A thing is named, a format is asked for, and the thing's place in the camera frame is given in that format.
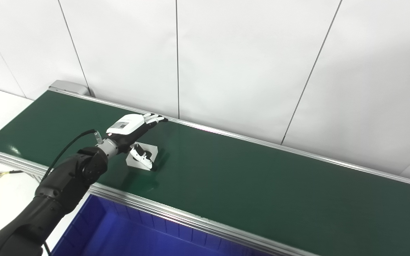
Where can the green conveyor belt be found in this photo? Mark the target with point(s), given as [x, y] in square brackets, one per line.
[262, 185]
[155, 209]

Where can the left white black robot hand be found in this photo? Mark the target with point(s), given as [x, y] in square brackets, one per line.
[126, 124]

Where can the blue plastic bin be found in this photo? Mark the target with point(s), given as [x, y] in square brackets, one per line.
[119, 234]

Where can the grey conveyor end housing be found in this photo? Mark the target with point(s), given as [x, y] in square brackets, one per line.
[66, 86]

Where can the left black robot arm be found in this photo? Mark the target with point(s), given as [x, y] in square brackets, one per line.
[66, 177]

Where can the white square hollow part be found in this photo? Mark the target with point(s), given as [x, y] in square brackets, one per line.
[151, 149]

